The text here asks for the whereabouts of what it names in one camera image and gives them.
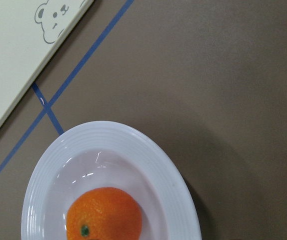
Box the orange fruit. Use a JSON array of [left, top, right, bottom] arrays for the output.
[[66, 187, 142, 240]]

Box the white round plate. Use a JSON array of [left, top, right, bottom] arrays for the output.
[[21, 121, 202, 240]]

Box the cream bear tray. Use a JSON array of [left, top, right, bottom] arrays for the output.
[[0, 0, 92, 127]]

